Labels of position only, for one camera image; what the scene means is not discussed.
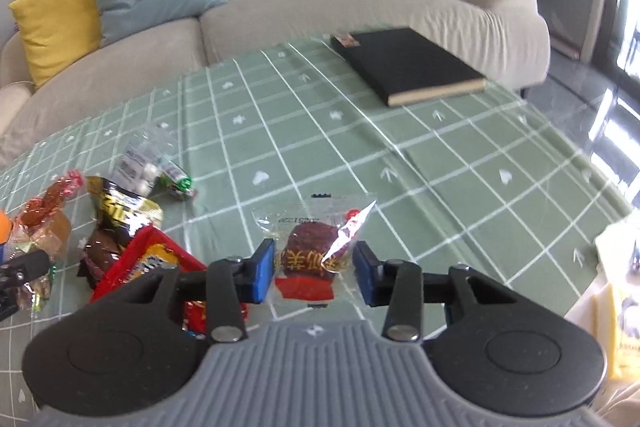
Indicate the orange cardboard box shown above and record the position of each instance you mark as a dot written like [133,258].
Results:
[3,227]

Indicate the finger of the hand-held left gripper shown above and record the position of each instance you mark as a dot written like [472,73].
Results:
[7,302]
[30,264]

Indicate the black and yellow snack packet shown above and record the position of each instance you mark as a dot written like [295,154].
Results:
[122,207]

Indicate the clear red date packet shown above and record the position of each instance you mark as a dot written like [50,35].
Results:
[310,237]

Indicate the yellow and white packet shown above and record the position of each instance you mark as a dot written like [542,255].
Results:
[612,322]

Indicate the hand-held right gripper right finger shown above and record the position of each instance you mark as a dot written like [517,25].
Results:
[362,274]

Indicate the black book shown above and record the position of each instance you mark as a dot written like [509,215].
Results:
[410,62]

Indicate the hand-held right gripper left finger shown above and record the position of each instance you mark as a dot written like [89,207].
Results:
[265,269]

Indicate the red snack packet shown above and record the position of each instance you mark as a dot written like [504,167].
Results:
[150,257]

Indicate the yellow cushion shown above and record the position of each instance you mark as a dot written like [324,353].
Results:
[55,27]

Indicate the beige sofa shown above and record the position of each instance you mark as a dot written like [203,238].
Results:
[300,12]

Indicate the clear bread packet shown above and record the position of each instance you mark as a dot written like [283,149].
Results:
[45,217]

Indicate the green checked tablecloth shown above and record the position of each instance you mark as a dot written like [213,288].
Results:
[350,147]

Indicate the green sausage packet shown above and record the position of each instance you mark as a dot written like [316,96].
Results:
[175,179]

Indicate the dark brown snack packet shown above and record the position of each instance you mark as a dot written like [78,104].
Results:
[102,252]

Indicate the clear bag of white candies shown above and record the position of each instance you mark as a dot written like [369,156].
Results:
[137,167]

